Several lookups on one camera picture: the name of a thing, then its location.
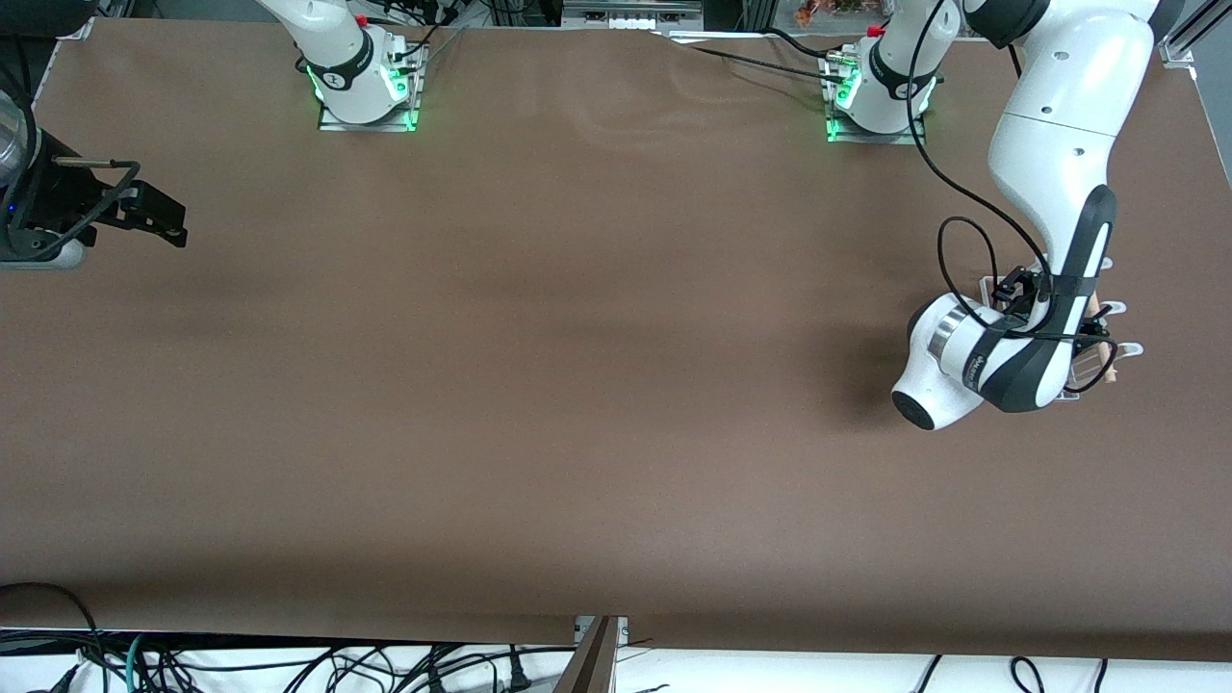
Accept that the white power strip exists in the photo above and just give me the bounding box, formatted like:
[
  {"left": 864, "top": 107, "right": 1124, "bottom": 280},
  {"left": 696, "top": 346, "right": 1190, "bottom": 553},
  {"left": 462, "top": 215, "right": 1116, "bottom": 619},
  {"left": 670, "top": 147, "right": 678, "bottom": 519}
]
[{"left": 562, "top": 0, "right": 705, "bottom": 31}]

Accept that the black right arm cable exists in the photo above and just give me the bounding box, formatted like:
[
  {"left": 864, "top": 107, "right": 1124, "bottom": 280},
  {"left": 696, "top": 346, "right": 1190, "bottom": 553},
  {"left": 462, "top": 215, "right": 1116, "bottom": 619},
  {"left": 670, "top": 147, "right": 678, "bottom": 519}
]
[{"left": 0, "top": 156, "right": 144, "bottom": 262}]

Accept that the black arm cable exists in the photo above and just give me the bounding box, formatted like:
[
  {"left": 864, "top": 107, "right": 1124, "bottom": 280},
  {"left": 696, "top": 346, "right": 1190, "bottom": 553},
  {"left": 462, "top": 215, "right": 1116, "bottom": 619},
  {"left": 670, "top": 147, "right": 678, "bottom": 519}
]
[
  {"left": 0, "top": 156, "right": 144, "bottom": 262},
  {"left": 904, "top": 0, "right": 1056, "bottom": 311}
]

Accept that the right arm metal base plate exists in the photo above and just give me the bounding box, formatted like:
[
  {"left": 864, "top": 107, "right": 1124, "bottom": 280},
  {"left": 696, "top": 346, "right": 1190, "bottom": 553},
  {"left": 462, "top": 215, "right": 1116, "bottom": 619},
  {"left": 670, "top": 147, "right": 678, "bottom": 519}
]
[{"left": 317, "top": 43, "right": 426, "bottom": 134}]

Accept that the black looped floor cable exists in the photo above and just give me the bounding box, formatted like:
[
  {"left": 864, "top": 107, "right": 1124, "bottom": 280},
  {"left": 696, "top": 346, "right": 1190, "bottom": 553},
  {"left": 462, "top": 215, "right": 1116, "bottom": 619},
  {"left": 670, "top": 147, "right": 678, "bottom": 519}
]
[{"left": 0, "top": 581, "right": 103, "bottom": 693}]

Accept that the black table cable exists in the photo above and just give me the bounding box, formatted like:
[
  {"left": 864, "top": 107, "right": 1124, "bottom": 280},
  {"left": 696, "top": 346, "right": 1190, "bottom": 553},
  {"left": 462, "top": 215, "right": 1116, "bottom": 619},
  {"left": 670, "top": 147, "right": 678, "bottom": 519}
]
[
  {"left": 765, "top": 26, "right": 854, "bottom": 64},
  {"left": 664, "top": 34, "right": 850, "bottom": 88}
]

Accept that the aluminium table frame profile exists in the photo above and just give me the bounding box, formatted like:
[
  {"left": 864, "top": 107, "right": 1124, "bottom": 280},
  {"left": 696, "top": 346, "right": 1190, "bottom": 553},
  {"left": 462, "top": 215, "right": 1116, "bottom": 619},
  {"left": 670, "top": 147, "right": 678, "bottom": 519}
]
[{"left": 553, "top": 615, "right": 629, "bottom": 693}]

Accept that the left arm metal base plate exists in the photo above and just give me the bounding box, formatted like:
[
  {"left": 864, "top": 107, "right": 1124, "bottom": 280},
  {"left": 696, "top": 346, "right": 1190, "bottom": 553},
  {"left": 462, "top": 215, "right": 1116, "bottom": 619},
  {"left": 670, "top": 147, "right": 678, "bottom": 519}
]
[{"left": 823, "top": 53, "right": 931, "bottom": 146}]

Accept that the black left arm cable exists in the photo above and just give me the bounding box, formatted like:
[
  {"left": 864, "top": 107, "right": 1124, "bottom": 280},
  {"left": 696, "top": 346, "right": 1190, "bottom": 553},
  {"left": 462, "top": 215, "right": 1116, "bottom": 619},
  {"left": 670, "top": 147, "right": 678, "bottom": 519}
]
[{"left": 904, "top": 0, "right": 1056, "bottom": 311}]

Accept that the wooden rack handle rod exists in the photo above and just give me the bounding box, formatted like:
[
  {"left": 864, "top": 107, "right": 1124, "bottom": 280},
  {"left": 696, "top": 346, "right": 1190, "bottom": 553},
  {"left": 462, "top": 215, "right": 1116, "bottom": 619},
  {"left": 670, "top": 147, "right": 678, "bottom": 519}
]
[{"left": 1088, "top": 293, "right": 1123, "bottom": 387}]

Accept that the white wire cup rack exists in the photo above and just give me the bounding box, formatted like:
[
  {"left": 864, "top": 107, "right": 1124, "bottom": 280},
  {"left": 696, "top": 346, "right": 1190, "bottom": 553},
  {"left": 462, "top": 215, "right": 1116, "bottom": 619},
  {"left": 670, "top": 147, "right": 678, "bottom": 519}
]
[{"left": 980, "top": 254, "right": 1147, "bottom": 402}]

